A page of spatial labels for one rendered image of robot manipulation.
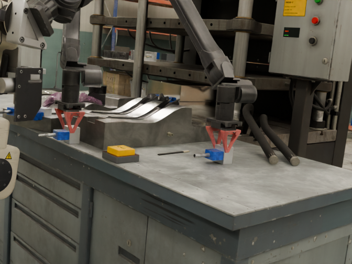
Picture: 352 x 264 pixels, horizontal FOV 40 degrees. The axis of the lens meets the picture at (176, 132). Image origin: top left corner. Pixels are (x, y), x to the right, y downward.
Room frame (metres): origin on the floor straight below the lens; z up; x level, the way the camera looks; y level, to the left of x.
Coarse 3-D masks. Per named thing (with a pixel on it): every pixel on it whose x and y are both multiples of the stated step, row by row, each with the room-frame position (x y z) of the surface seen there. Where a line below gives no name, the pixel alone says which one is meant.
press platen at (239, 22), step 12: (96, 24) 2.95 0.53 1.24; (108, 24) 2.95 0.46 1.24; (120, 24) 2.88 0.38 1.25; (132, 24) 2.80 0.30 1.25; (156, 24) 2.64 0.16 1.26; (168, 24) 2.56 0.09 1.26; (180, 24) 2.49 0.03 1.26; (216, 24) 2.31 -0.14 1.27; (228, 24) 2.20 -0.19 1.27; (240, 24) 2.08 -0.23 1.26; (252, 24) 2.09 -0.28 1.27; (264, 24) 2.27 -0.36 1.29
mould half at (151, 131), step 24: (72, 120) 1.66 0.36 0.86; (96, 120) 1.54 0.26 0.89; (120, 120) 1.57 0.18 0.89; (144, 120) 1.66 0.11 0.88; (168, 120) 1.68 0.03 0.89; (192, 120) 1.93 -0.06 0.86; (96, 144) 1.53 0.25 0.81; (120, 144) 1.55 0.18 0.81; (144, 144) 1.62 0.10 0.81; (168, 144) 1.69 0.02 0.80
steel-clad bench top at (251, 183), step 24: (0, 96) 2.56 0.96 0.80; (72, 144) 1.55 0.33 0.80; (192, 144) 1.74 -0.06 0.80; (240, 144) 1.83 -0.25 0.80; (120, 168) 1.31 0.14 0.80; (144, 168) 1.32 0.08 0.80; (168, 168) 1.35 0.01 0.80; (192, 168) 1.37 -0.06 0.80; (216, 168) 1.40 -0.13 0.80; (240, 168) 1.43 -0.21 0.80; (264, 168) 1.46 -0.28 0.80; (288, 168) 1.49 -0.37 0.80; (312, 168) 1.52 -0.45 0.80; (336, 168) 1.56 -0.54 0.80; (192, 192) 1.13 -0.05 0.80; (216, 192) 1.15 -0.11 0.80; (240, 192) 1.17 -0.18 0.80; (264, 192) 1.19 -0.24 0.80; (288, 192) 1.21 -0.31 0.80; (312, 192) 1.23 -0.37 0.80
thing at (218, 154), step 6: (216, 144) 1.50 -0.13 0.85; (222, 144) 1.51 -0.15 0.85; (210, 150) 1.46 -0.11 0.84; (216, 150) 1.47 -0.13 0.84; (222, 150) 1.47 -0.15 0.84; (198, 156) 1.43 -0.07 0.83; (204, 156) 1.44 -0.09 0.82; (210, 156) 1.45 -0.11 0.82; (216, 156) 1.45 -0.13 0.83; (222, 156) 1.46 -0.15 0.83; (228, 156) 1.47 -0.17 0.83; (222, 162) 1.46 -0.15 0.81; (228, 162) 1.47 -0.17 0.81
